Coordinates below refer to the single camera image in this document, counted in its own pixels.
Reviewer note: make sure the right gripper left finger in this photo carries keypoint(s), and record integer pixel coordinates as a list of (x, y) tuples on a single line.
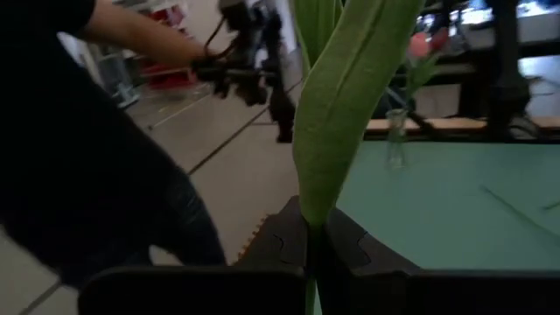
[(271, 262)]

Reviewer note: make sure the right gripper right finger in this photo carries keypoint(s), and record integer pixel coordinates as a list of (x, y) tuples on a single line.
[(359, 271)]

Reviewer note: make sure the dark red tulip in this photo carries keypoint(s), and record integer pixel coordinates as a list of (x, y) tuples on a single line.
[(341, 131)]

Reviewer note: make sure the pink tulip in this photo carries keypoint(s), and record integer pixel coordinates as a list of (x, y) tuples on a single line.
[(439, 39), (419, 46)]

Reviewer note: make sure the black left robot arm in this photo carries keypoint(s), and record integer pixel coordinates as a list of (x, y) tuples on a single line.
[(507, 87)]

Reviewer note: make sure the person's forearm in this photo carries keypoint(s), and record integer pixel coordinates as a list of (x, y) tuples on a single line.
[(140, 35)]

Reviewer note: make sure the clear glass vase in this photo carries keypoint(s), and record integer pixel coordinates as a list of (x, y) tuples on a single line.
[(396, 135)]

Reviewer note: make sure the green table mat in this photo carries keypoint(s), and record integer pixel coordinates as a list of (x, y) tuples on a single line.
[(437, 219)]

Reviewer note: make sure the red crate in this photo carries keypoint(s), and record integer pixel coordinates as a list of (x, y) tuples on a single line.
[(170, 76)]

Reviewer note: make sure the person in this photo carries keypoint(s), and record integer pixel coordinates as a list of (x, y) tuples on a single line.
[(65, 153)]

